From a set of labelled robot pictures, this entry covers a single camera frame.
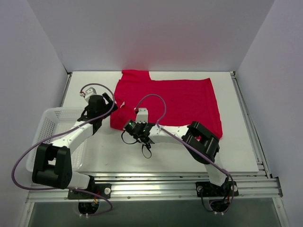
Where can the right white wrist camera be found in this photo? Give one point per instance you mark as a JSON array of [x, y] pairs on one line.
[[141, 115]]

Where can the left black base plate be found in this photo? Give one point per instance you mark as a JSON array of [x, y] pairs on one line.
[[102, 189]]

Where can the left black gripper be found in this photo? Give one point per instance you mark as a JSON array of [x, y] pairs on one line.
[[107, 100]]

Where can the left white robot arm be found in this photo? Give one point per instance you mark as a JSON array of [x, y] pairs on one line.
[[52, 166]]

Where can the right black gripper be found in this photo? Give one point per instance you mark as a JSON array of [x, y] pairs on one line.
[[129, 126]]

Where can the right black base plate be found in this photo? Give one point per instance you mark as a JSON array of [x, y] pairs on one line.
[[207, 189]]

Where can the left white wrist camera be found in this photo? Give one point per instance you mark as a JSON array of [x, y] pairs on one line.
[[88, 93]]

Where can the aluminium extrusion rail frame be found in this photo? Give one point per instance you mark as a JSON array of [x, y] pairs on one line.
[[184, 187]]

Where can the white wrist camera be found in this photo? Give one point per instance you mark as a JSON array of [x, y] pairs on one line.
[[141, 115], [88, 93]]

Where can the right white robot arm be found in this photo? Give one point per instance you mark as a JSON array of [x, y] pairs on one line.
[[200, 142]]

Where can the red t-shirt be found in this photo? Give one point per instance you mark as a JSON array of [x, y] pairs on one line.
[[171, 102]]

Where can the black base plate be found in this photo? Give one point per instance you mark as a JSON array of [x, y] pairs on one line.
[[207, 189], [102, 189]]

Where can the white perforated plastic basket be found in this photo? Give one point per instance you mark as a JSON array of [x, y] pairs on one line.
[[61, 126]]

